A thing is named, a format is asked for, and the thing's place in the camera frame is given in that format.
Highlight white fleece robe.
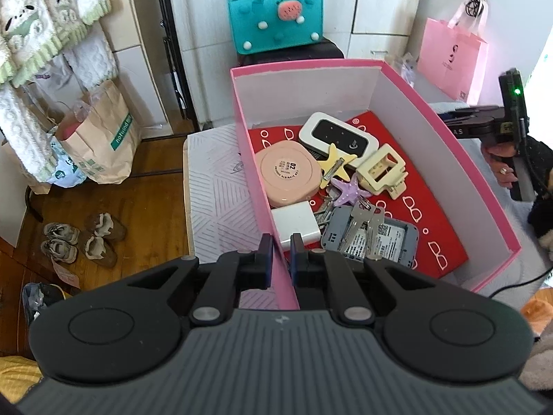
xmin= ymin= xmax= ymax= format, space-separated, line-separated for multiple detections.
xmin=0 ymin=0 xmax=111 ymax=89

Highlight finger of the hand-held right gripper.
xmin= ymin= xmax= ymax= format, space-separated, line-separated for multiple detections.
xmin=436 ymin=104 xmax=502 ymax=124

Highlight person's right hand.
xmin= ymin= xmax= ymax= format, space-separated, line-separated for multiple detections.
xmin=484 ymin=142 xmax=520 ymax=190

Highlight yellow cloth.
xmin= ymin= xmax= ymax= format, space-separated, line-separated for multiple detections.
xmin=0 ymin=354 xmax=44 ymax=407

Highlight light wooden board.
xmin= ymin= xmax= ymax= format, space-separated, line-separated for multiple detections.
xmin=97 ymin=0 xmax=174 ymax=135

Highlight yellow starfish hair clip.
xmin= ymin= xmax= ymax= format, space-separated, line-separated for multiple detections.
xmin=317 ymin=142 xmax=357 ymax=181

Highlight grey sneaker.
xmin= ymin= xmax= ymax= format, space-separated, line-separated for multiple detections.
xmin=43 ymin=222 xmax=81 ymax=245
xmin=41 ymin=239 xmax=81 ymax=264

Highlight purple starfish hair clip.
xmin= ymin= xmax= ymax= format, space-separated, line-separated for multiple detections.
xmin=330 ymin=176 xmax=368 ymax=206

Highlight white plastic bag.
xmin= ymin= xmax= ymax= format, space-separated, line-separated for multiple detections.
xmin=389 ymin=52 xmax=426 ymax=91

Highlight cream claw hair clip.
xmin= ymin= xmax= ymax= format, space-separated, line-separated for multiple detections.
xmin=355 ymin=145 xmax=409 ymax=200

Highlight white charger block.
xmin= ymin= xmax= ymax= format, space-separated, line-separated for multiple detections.
xmin=271 ymin=201 xmax=322 ymax=250

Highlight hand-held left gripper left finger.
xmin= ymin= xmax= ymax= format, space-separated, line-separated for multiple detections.
xmin=127 ymin=232 xmax=275 ymax=327

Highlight white mobile router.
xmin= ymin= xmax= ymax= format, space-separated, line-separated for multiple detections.
xmin=299 ymin=112 xmax=380 ymax=169

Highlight orange fuzzy cloth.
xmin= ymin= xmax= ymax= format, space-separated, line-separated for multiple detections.
xmin=521 ymin=296 xmax=553 ymax=342

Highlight black suitcase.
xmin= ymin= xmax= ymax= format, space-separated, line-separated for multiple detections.
xmin=237 ymin=37 xmax=345 ymax=70

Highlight black cable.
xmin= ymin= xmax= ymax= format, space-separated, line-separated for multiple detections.
xmin=488 ymin=114 xmax=553 ymax=299

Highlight pink round compact case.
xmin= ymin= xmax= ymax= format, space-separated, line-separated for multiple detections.
xmin=254 ymin=140 xmax=322 ymax=208

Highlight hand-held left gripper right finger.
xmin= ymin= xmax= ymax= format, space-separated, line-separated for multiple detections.
xmin=290 ymin=232 xmax=437 ymax=327

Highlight person's right forearm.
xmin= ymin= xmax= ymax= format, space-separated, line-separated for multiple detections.
xmin=523 ymin=136 xmax=553 ymax=225

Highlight pink cardboard box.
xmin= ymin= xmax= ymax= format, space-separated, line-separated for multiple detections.
xmin=230 ymin=58 xmax=521 ymax=310

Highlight pink paper bag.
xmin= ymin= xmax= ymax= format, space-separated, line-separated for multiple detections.
xmin=417 ymin=0 xmax=491 ymax=103

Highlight grey device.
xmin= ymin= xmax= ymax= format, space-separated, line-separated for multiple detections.
xmin=320 ymin=205 xmax=420 ymax=273

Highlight brown paper bag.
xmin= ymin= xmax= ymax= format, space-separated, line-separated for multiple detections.
xmin=56 ymin=79 xmax=141 ymax=184

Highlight pale printed plastic bag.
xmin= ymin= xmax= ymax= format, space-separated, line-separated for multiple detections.
xmin=49 ymin=138 xmax=89 ymax=188

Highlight teal felt handbag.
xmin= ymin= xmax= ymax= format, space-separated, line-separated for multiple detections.
xmin=227 ymin=0 xmax=325 ymax=55

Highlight white fleece pants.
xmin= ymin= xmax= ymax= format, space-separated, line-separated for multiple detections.
xmin=0 ymin=21 xmax=119 ymax=182

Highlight dark plastic bag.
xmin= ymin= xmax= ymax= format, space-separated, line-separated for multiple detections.
xmin=21 ymin=283 xmax=65 ymax=325

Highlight bunch of silver keys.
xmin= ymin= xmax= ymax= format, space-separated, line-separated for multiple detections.
xmin=313 ymin=196 xmax=385 ymax=262

